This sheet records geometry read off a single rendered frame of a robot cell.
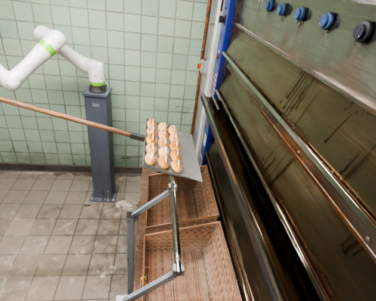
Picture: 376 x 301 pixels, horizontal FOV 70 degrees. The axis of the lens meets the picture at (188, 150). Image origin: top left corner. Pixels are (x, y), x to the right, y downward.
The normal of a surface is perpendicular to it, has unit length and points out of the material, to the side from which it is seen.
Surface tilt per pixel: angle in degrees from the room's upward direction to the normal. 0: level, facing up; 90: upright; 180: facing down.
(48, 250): 0
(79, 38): 90
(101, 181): 90
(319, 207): 70
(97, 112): 90
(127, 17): 90
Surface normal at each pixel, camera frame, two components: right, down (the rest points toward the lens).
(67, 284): 0.11, -0.84
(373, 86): -0.99, -0.04
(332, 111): -0.89, -0.31
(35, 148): 0.10, 0.54
